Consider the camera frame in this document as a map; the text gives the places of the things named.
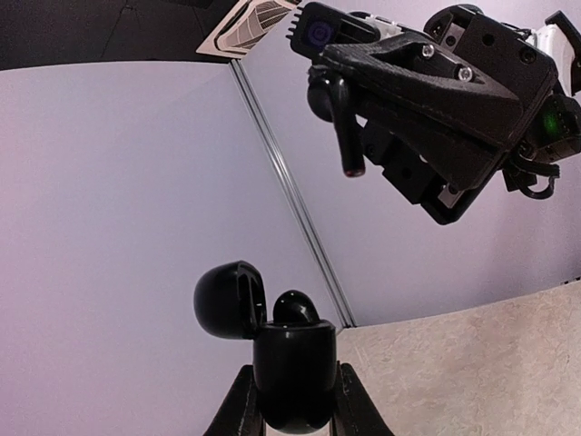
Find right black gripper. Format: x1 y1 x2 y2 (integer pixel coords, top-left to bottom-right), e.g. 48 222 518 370
320 5 558 224

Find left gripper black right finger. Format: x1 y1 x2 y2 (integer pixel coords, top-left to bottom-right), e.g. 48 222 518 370
333 362 393 436

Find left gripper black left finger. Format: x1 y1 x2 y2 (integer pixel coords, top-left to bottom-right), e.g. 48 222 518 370
206 365 266 436

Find black round disc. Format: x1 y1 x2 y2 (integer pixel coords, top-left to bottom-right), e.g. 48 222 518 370
193 261 337 435

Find small black earbud piece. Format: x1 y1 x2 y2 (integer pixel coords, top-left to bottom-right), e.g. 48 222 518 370
273 290 320 324

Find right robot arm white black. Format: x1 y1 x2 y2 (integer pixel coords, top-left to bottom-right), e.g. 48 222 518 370
293 5 580 225

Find ceiling air conditioner vent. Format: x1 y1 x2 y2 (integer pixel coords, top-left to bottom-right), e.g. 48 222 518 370
196 0 300 60

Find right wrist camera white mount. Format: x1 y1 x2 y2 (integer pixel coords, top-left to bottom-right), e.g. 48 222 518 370
287 2 404 60

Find right aluminium frame post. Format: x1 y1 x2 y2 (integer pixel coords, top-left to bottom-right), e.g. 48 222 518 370
230 60 358 329

